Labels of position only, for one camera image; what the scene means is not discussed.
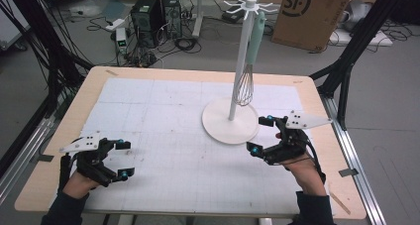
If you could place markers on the slim black computer tower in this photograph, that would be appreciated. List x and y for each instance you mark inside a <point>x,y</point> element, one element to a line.
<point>172,15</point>

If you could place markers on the grey tape piece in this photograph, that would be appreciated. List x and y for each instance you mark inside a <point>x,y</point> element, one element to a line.
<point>45,158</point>
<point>348,172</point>

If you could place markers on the white power strip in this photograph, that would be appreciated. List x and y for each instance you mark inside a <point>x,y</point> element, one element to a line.
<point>115,24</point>

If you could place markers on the small device with green display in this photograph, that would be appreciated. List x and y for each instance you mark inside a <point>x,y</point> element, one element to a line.
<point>121,40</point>

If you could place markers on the white foam grid board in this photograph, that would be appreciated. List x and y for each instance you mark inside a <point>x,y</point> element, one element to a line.
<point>165,119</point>

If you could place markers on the thin wooden stick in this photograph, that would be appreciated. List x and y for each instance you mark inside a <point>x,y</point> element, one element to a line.
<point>340,203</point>

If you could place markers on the brown cardboard box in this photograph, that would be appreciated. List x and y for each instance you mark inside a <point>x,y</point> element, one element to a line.
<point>313,26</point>

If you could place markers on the person's right hand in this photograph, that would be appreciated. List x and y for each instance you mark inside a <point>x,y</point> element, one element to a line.
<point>305,177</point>

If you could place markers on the white metal post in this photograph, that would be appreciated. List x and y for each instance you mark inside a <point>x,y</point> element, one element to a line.
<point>198,13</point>

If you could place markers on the white utensil stand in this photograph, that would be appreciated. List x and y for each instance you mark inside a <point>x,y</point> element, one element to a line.
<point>224,129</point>

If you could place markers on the aluminium rail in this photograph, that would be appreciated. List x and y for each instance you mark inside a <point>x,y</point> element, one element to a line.
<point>355,159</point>
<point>23,155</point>

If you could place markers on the black power adapter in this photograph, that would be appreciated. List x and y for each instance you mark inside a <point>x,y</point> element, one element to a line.
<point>232,14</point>

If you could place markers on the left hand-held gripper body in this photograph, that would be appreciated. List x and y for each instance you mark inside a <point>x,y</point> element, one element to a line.
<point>94,162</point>

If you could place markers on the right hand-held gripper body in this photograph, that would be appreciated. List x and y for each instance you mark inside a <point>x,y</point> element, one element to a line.
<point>290,145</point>

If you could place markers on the large black computer tower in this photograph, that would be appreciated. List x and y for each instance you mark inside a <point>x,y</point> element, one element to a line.
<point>147,20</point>

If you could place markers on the person's left hand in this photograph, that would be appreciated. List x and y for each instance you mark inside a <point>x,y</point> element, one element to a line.
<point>79,185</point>

